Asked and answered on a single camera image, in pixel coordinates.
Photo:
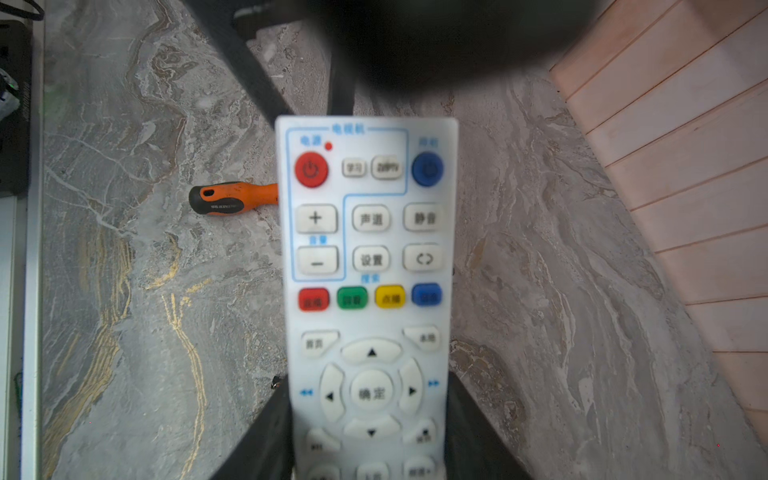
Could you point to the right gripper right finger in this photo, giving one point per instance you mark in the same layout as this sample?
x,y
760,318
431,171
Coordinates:
x,y
473,449

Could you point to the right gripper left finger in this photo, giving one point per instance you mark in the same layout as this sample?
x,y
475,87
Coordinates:
x,y
266,449

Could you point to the orange handled screwdriver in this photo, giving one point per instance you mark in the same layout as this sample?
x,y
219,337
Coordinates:
x,y
231,198

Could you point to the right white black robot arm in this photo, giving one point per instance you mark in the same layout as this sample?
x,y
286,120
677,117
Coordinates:
x,y
396,48

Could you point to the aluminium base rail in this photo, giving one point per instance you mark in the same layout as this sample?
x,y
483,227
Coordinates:
x,y
21,297

